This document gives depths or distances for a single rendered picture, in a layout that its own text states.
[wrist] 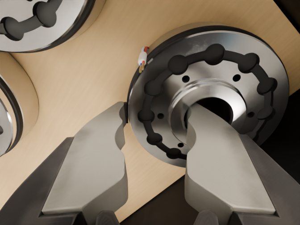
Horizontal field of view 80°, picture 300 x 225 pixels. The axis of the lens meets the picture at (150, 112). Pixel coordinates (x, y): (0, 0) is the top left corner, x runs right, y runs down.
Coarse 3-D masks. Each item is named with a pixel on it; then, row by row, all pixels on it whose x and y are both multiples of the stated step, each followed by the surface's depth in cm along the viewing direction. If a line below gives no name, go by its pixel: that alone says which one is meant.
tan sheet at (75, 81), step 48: (144, 0) 11; (192, 0) 11; (240, 0) 11; (96, 48) 13; (288, 48) 12; (48, 96) 15; (96, 96) 15; (48, 144) 18; (0, 192) 22; (144, 192) 21
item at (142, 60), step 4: (144, 48) 12; (148, 48) 12; (144, 52) 10; (140, 56) 9; (144, 56) 9; (140, 60) 9; (144, 60) 9; (140, 64) 9; (144, 64) 8; (140, 68) 8; (140, 72) 8
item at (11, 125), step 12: (0, 96) 11; (0, 108) 12; (12, 108) 12; (0, 120) 12; (12, 120) 12; (0, 132) 13; (12, 132) 13; (0, 144) 13; (12, 144) 14; (0, 156) 14
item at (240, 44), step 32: (224, 32) 9; (160, 64) 10; (192, 64) 10; (224, 64) 10; (256, 64) 10; (160, 96) 11; (256, 96) 11; (288, 96) 11; (160, 128) 12; (256, 128) 12
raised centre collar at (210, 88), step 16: (208, 80) 10; (176, 96) 11; (192, 96) 10; (208, 96) 10; (224, 96) 10; (240, 96) 10; (176, 112) 11; (240, 112) 11; (176, 128) 12; (240, 128) 12
